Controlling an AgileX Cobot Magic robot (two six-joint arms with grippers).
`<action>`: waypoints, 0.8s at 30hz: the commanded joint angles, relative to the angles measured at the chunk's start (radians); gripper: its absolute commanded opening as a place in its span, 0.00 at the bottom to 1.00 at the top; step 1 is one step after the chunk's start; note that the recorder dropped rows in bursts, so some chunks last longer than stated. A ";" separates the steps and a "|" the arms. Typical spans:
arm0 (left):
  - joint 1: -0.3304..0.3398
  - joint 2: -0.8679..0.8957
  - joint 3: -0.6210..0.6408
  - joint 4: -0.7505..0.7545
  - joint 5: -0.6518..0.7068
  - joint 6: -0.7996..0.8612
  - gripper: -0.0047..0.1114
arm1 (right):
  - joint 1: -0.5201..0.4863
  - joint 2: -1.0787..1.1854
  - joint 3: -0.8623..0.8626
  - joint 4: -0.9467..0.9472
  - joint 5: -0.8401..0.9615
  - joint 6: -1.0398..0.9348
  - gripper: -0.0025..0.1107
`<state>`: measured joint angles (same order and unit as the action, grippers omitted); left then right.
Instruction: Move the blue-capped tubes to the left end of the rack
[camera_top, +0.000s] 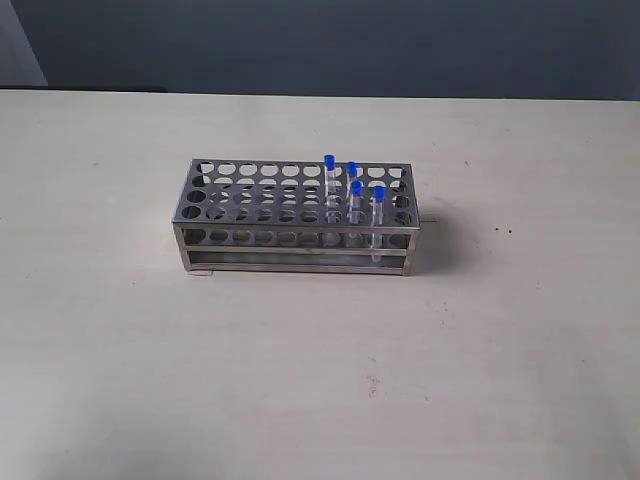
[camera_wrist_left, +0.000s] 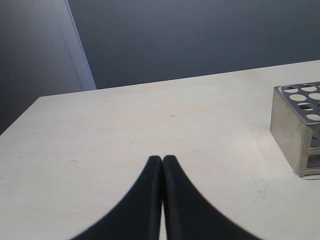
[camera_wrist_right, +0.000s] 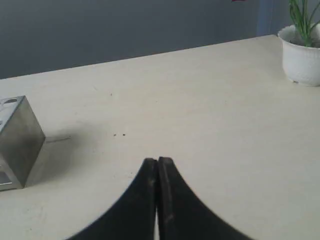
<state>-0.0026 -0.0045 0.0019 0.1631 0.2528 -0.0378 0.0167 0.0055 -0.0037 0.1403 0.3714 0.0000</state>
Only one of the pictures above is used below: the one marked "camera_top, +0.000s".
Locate blue capped tube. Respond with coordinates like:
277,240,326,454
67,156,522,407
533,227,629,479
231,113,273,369
346,161,358,198
349,180,363,226
371,185,386,250
324,154,338,223

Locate stainless steel test tube rack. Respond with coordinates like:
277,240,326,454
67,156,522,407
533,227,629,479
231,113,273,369
172,159,421,276

